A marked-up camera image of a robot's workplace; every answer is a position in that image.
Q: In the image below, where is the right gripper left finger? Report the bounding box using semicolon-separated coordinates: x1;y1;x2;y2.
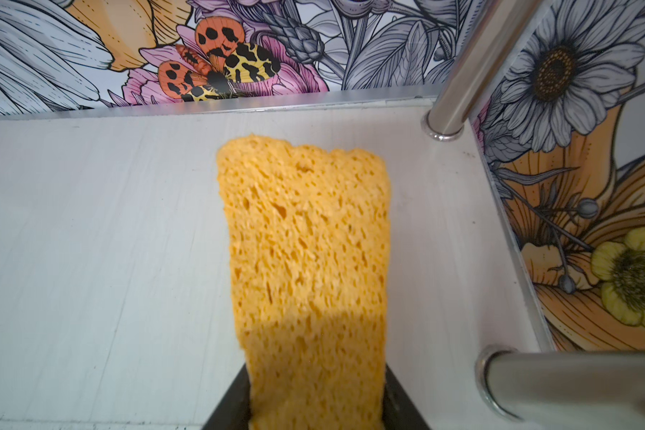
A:
202;365;250;430

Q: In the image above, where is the white two-tier shelf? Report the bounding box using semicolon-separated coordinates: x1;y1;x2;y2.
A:
0;1;645;429

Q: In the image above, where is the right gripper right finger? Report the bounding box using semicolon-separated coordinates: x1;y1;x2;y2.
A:
383;365;430;430

